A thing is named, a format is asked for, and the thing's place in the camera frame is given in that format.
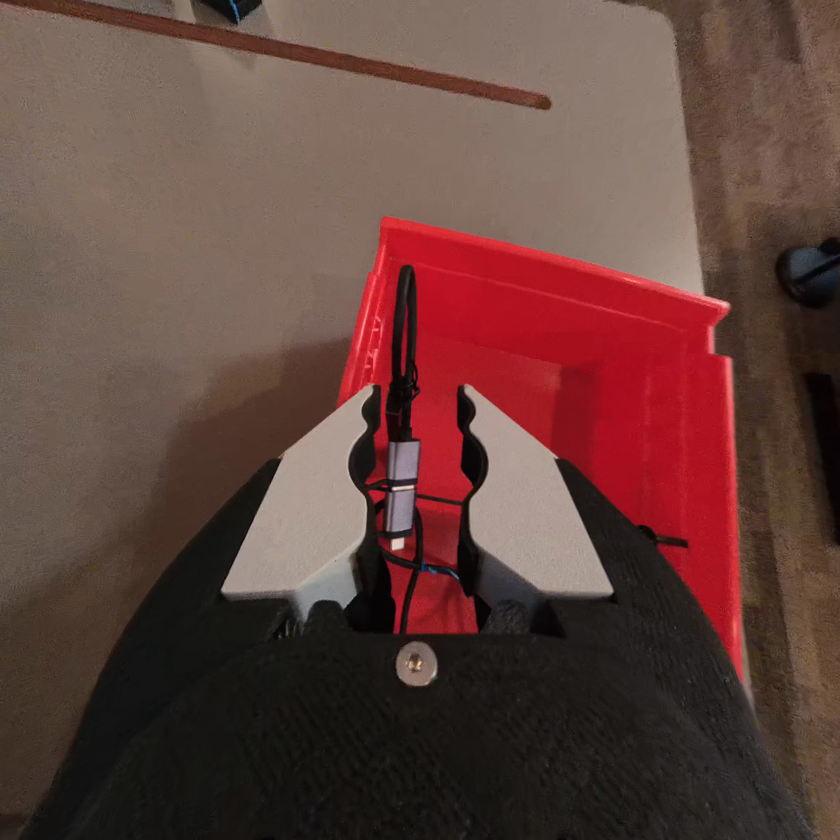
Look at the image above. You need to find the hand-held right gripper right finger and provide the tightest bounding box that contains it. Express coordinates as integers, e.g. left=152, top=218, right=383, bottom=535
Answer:
left=456, top=385, right=616, bottom=608

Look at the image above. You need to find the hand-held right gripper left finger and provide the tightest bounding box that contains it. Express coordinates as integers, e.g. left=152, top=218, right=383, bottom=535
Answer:
left=222, top=385, right=389, bottom=631

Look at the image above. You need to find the black cable with blue tie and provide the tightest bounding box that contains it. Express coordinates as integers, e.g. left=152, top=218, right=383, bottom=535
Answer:
left=367, top=264, right=476, bottom=634

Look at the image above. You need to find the red plastic bin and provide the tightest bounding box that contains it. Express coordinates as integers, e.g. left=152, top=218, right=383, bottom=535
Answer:
left=338, top=217, right=746, bottom=686

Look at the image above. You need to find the blue grey shoe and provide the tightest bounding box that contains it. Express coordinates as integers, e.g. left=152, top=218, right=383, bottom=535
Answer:
left=776, top=238, right=840, bottom=309

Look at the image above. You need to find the black object with blue stripe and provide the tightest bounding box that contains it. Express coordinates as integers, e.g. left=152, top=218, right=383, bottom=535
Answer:
left=190, top=0, right=263, bottom=27

